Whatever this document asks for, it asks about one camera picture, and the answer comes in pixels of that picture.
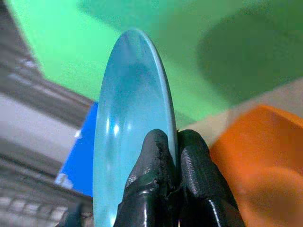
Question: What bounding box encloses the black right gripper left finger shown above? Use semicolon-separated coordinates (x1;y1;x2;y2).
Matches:
113;128;178;227

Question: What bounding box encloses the green tablecloth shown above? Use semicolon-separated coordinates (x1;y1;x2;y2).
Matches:
7;0;303;130

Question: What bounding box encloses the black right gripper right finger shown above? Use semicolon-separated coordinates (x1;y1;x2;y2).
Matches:
177;129;245;227

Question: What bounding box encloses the light blue plate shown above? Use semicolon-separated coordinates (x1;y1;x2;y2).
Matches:
92;30;178;227

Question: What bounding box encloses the blue box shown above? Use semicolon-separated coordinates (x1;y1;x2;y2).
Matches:
54;102;99;197

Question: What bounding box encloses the orange chair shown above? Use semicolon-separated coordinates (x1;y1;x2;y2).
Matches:
209;104;303;227

